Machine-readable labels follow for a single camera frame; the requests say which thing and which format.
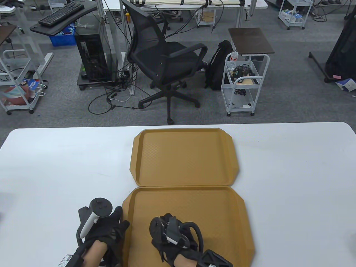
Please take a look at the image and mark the black wire basket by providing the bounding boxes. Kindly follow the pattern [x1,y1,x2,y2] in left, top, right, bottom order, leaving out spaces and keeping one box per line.
[232,64,255,78]

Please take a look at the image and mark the black backpack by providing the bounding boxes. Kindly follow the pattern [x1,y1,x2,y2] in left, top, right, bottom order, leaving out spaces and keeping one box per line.
[205,40,234,91]

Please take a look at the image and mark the black computer tower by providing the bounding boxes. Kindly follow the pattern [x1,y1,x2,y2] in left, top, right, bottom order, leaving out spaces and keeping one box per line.
[75,26,117,82]

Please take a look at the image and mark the white metal frame table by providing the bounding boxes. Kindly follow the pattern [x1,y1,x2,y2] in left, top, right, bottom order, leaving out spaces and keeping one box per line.
[97,0,269,70]

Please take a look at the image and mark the white rolling cart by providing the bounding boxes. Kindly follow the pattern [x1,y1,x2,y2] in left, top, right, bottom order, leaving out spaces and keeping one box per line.
[0,50,41,115]
[278,0,313,30]
[221,53,270,117]

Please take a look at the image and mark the black and white controller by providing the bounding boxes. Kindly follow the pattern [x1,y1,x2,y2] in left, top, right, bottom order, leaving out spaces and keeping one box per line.
[149,214,204,252]
[76,197,113,245]

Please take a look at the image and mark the blue paper bag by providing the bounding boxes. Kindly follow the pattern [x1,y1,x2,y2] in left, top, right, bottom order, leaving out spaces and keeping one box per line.
[21,79,46,96]

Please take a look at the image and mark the dark brown side table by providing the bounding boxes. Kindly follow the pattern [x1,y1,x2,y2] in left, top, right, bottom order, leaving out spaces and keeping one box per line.
[228,28,275,55]
[0,24,18,46]

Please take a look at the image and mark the black mesh office chair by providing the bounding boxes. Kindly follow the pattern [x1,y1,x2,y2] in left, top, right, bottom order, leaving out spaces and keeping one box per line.
[127,0,208,125]

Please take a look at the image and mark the black rolling platform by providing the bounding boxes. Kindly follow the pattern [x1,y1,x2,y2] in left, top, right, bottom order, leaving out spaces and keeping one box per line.
[77,67,131,91]

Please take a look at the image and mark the black keyboard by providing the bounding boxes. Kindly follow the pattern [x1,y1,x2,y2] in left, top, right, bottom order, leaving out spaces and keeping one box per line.
[38,2,85,28]

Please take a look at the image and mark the clear water bottle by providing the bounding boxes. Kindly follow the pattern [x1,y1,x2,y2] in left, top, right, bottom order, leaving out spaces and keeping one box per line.
[227,50,239,71]

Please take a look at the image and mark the white and blue box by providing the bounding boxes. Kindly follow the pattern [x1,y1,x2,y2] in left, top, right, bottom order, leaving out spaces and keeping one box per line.
[335,79,356,92]

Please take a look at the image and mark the black wrist camera with label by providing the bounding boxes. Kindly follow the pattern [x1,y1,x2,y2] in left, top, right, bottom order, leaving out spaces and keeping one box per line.
[58,248,84,267]

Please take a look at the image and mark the black curved desk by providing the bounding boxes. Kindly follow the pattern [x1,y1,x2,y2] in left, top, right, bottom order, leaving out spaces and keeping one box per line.
[30,0,98,36]

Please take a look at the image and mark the person's right hand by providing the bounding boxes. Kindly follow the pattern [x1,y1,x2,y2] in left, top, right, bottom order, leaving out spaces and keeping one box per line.
[151,239,203,264]

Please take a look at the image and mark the blue plastic crate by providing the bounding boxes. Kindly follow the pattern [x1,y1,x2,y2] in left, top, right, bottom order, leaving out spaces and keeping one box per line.
[50,25,77,47]

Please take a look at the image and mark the tangle of black cables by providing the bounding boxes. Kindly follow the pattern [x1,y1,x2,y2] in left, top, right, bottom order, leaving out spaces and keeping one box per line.
[88,64,152,115]

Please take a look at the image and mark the person's left forearm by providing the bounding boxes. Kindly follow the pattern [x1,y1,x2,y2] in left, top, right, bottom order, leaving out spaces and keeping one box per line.
[83,241,107,267]

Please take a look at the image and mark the brown plastic food tray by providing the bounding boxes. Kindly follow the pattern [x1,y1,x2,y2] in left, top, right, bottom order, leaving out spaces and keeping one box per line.
[130,128,240,187]
[122,186,256,267]

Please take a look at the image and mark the red patterned bag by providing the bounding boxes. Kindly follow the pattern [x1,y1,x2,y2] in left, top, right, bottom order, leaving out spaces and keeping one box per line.
[1,86,36,105]

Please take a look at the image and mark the person's left hand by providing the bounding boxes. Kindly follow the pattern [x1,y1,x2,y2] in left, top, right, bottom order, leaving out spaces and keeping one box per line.
[77,206,130,267]

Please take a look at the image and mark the black covered stand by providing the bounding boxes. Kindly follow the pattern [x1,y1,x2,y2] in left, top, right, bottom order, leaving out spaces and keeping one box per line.
[309,18,356,83]

